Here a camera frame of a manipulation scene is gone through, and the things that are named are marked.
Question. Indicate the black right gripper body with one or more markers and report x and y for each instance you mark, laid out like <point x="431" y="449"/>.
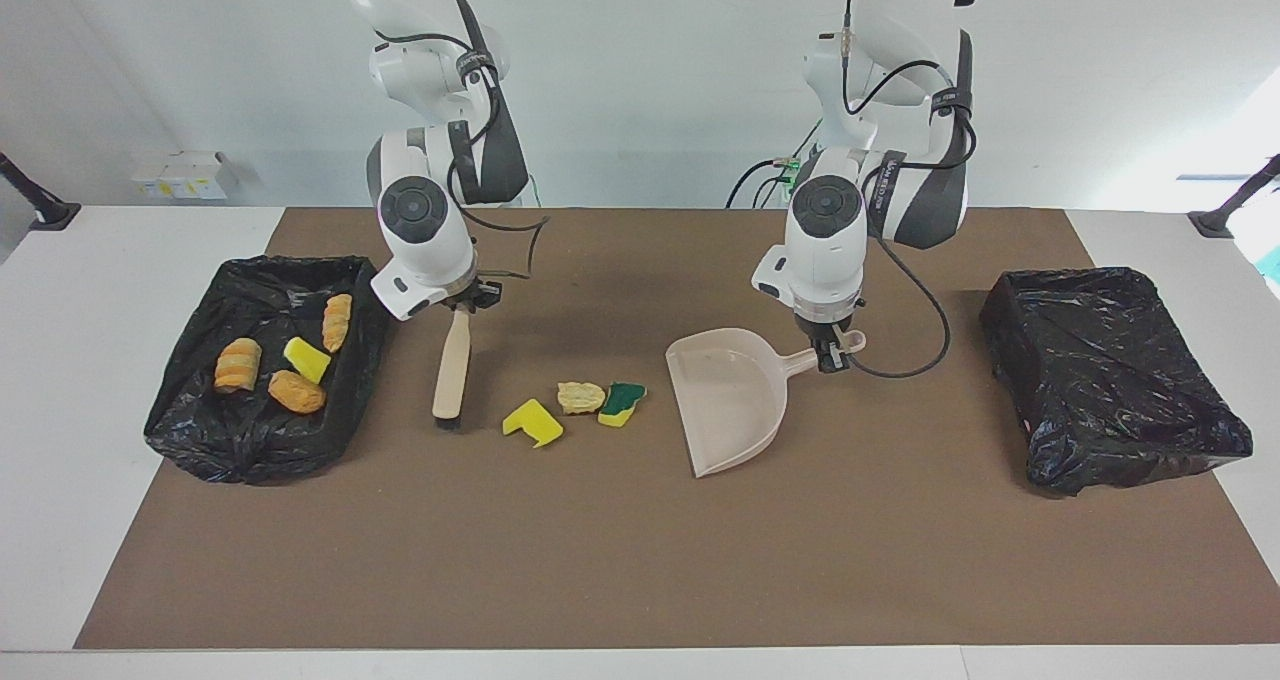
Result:
<point x="478" y="293"/>

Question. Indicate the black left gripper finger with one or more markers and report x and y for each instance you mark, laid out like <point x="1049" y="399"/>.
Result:
<point x="829" y="357"/>

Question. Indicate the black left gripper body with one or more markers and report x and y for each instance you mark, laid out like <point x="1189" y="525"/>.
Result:
<point x="828" y="328"/>

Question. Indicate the beige hand brush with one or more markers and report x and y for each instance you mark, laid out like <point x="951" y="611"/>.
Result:
<point x="452" y="370"/>

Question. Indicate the beige plastic dustpan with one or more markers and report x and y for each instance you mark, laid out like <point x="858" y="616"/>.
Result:
<point x="730" y="400"/>

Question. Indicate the pale scalloped bread piece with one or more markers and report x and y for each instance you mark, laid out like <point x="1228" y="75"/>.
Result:
<point x="337" y="322"/>

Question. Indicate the curled yellow sponge piece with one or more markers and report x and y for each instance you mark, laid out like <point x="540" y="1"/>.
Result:
<point x="535" y="422"/>

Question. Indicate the round pale bread piece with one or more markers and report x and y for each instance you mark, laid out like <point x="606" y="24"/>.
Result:
<point x="581" y="397"/>

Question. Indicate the yellow sponge wedge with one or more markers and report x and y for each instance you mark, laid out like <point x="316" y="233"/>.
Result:
<point x="307" y="360"/>

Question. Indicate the green and yellow sponge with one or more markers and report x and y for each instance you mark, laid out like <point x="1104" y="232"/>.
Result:
<point x="622" y="402"/>

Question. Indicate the orange brown bread roll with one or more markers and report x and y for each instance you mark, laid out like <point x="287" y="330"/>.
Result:
<point x="296" y="392"/>

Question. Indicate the pale chunky bread piece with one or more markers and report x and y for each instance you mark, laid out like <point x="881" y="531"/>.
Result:
<point x="238" y="365"/>

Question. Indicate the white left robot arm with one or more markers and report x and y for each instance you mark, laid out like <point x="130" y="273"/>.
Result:
<point x="825" y="250"/>

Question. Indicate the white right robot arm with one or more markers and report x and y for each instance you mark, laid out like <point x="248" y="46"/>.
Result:
<point x="420" y="220"/>

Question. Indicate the black bag lined bin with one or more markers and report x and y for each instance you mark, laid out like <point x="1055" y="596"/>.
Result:
<point x="230" y="440"/>
<point x="1110" y="380"/>

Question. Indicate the brown table mat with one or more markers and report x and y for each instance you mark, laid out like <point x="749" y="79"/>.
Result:
<point x="500" y="580"/>

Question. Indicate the white box with yellow label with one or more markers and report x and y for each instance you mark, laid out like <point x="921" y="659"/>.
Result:
<point x="185" y="175"/>

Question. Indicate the black camera stand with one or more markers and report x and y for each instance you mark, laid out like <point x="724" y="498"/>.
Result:
<point x="1220" y="218"/>
<point x="45" y="210"/>

